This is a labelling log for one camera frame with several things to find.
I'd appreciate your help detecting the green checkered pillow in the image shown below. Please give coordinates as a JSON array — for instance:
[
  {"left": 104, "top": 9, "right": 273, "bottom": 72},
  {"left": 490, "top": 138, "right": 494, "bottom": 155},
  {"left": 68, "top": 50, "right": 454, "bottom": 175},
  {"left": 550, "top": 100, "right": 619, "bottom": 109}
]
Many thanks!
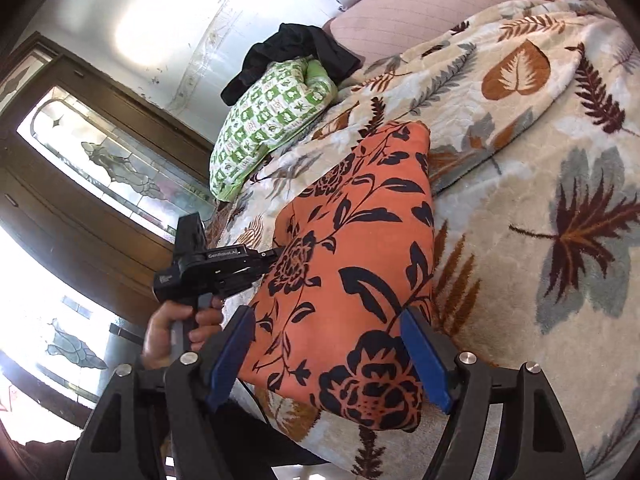
[{"left": 208, "top": 57, "right": 339, "bottom": 201}]

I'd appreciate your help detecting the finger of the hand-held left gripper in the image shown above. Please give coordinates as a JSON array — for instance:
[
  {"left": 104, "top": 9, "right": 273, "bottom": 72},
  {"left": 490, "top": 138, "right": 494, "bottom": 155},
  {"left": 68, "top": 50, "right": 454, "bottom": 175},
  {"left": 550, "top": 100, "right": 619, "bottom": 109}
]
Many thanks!
[{"left": 219, "top": 247, "right": 284, "bottom": 297}]

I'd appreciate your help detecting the orange floral garment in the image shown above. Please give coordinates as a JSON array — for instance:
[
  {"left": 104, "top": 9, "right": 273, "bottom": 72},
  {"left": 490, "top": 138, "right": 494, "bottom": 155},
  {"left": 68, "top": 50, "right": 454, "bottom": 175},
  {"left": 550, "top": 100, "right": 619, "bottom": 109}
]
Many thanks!
[{"left": 237, "top": 120, "right": 436, "bottom": 434}]

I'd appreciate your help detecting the person's left hand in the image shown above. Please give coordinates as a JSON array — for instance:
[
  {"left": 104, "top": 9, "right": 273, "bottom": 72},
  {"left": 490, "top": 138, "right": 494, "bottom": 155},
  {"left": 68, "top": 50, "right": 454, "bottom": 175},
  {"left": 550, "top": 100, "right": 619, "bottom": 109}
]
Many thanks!
[{"left": 139, "top": 295, "right": 224, "bottom": 369}]

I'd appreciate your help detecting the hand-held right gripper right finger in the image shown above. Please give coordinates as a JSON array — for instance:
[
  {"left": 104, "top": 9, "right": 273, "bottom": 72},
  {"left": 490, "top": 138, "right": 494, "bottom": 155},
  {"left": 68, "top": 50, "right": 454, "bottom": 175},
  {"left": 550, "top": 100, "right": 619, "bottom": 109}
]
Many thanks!
[{"left": 399, "top": 307, "right": 584, "bottom": 480}]

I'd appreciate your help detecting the cream leaf-print blanket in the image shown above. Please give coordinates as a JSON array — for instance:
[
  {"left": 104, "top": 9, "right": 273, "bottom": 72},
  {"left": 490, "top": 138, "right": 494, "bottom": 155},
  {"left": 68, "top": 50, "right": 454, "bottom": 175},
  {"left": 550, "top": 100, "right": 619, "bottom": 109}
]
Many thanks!
[{"left": 199, "top": 0, "right": 640, "bottom": 480}]

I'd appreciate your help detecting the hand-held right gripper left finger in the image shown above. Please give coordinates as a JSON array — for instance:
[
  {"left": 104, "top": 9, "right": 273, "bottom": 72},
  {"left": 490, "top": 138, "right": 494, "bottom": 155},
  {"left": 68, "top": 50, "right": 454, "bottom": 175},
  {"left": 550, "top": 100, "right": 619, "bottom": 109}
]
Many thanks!
[{"left": 65, "top": 304, "right": 257, "bottom": 480}]

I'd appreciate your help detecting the pink bed sheet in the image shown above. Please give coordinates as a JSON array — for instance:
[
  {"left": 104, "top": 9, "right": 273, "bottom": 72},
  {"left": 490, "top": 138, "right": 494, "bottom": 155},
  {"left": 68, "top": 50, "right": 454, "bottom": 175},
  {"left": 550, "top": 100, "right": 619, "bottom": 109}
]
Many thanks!
[{"left": 322, "top": 0, "right": 572, "bottom": 72}]

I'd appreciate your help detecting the black cloth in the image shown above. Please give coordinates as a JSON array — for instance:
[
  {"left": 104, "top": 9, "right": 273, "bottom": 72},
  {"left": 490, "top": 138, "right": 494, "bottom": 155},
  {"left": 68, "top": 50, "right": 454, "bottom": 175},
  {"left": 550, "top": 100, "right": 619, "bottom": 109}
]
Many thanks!
[{"left": 221, "top": 22, "right": 362, "bottom": 106}]

